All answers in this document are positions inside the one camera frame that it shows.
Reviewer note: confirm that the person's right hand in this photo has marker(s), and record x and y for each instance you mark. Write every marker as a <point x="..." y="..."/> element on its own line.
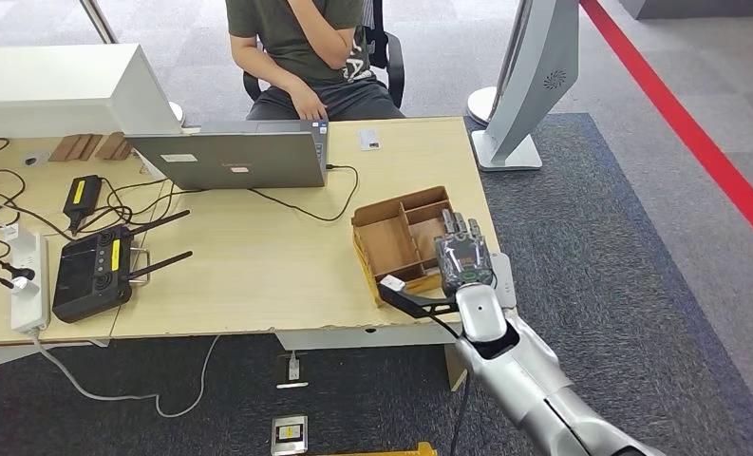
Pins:
<point x="307" y="104"/>

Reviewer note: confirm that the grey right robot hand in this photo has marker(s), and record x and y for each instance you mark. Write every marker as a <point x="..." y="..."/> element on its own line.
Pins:
<point x="464" y="258"/>

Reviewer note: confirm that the white ID card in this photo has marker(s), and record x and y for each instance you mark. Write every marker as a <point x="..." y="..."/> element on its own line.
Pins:
<point x="370" y="140"/>

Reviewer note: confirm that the wooden compartment tray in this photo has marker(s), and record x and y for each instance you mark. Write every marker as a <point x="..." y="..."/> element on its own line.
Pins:
<point x="388" y="245"/>

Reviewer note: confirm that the person's left forearm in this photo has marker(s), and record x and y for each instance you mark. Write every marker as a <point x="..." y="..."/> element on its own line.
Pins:
<point x="319" y="31"/>

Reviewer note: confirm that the person's right forearm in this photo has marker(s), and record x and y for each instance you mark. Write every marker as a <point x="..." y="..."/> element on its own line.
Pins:
<point x="263" y="69"/>

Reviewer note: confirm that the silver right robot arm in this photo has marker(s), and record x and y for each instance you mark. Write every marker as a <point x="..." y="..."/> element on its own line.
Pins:
<point x="521" y="371"/>

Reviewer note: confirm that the grey card reader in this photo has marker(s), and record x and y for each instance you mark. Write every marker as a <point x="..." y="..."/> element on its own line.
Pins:
<point x="505" y="277"/>

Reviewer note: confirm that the person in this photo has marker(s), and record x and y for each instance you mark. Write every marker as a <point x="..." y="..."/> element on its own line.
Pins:
<point x="275" y="38"/>

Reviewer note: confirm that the grey laptop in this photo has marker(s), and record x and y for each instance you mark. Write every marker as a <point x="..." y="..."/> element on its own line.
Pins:
<point x="225" y="157"/>

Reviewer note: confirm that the wooden desk leg panel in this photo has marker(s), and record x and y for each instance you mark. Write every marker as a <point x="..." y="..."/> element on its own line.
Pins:
<point x="454" y="371"/>

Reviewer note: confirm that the slanted pole stand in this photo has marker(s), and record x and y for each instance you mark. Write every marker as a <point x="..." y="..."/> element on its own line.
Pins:
<point x="99" y="22"/>
<point x="480" y="104"/>

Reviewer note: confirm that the wooden block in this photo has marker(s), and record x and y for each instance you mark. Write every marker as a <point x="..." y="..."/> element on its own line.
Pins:
<point x="115" y="146"/>
<point x="74" y="148"/>

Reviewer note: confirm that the floor outlet with plug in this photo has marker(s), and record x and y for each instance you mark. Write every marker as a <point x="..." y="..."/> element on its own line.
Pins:
<point x="293" y="371"/>

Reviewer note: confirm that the grey standing screen kiosk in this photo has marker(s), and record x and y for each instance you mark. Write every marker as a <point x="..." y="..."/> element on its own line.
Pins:
<point x="539" y="63"/>

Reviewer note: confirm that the yellow floor tape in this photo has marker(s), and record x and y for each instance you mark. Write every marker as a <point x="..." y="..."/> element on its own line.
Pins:
<point x="382" y="452"/>

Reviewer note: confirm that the black power adapter yellow label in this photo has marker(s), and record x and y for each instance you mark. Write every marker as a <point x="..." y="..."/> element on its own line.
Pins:
<point x="81" y="198"/>

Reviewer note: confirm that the silver floor socket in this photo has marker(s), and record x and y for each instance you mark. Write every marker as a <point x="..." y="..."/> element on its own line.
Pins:
<point x="289" y="434"/>

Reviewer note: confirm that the white box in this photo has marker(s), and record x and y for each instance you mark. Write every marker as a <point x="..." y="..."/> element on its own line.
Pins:
<point x="55" y="88"/>

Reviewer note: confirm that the red floor tape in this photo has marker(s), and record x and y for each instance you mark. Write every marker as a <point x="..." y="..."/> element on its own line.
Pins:
<point x="665" y="88"/>

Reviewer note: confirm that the black remote controller with antennas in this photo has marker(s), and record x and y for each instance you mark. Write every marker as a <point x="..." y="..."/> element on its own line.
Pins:
<point x="90" y="277"/>

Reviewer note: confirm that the black plug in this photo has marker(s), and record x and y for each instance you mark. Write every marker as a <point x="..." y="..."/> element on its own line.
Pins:
<point x="24" y="272"/>

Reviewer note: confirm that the white plug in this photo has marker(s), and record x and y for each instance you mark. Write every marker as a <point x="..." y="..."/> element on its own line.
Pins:
<point x="20" y="285"/>

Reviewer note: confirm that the grey platform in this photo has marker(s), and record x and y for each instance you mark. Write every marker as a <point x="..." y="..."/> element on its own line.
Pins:
<point x="697" y="6"/>

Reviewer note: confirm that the white power strip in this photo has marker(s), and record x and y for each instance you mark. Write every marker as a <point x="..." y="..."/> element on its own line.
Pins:
<point x="30" y="308"/>

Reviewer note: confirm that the black camera bracket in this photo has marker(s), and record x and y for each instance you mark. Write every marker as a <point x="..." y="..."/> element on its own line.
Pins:
<point x="414" y="303"/>

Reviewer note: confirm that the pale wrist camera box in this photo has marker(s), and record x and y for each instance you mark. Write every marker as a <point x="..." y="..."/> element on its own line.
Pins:
<point x="393" y="282"/>

